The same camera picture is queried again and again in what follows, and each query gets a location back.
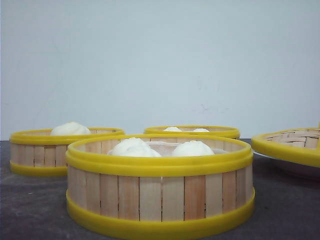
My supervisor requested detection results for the bamboo steamer basket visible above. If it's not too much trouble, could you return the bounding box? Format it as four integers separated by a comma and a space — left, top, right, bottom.
144, 125, 241, 139
66, 134, 255, 240
10, 127, 125, 177

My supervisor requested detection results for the woven bamboo steamer lid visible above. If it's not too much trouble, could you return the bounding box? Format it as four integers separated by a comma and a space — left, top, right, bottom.
251, 127, 320, 168

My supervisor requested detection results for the rear left white bun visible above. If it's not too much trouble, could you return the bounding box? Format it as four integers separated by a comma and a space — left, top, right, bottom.
163, 126, 182, 132

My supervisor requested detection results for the front left white bun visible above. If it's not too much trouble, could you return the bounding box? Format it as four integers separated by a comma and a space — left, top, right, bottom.
108, 137, 161, 157

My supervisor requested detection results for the rear right white bun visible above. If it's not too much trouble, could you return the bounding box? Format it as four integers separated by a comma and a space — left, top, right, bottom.
193, 128, 210, 133

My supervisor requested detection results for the front right white bun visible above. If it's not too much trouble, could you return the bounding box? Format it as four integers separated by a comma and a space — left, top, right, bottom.
172, 140, 215, 157

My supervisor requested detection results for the white bun in left basket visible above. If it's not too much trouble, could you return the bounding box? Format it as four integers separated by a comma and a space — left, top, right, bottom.
50, 121, 91, 136

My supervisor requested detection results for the white plate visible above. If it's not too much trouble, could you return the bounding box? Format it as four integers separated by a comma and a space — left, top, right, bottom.
253, 150, 320, 182

